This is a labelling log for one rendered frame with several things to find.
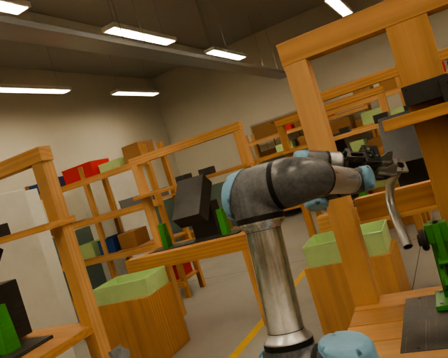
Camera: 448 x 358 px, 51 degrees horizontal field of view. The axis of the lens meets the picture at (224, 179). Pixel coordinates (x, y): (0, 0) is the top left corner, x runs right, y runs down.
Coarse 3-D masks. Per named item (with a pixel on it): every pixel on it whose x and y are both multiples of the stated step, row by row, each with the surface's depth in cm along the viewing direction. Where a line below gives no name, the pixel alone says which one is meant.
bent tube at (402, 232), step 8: (392, 160) 156; (400, 160) 156; (400, 168) 153; (392, 184) 160; (392, 192) 161; (392, 200) 161; (392, 208) 159; (392, 216) 158; (400, 224) 154; (400, 232) 153; (400, 240) 152; (408, 240) 150; (408, 248) 151
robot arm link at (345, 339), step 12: (324, 336) 105; (336, 336) 104; (348, 336) 103; (360, 336) 102; (312, 348) 104; (324, 348) 100; (336, 348) 98; (348, 348) 97; (360, 348) 97; (372, 348) 98
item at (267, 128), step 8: (296, 112) 1168; (272, 120) 1196; (256, 128) 1218; (264, 128) 1209; (272, 128) 1199; (256, 136) 1221; (264, 136) 1212; (288, 136) 1185; (296, 136) 1176; (264, 144) 1215; (272, 144) 1205; (264, 152) 1218; (272, 152) 1208
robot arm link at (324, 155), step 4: (296, 152) 149; (300, 152) 148; (304, 152) 148; (308, 152) 148; (312, 152) 148; (316, 152) 149; (320, 152) 149; (324, 152) 149; (328, 152) 149; (292, 156) 152; (296, 156) 148; (300, 156) 147; (304, 156) 147; (308, 156) 147; (312, 156) 147; (316, 156) 147; (320, 156) 148; (324, 156) 148; (328, 156) 148; (324, 160) 147; (328, 160) 148
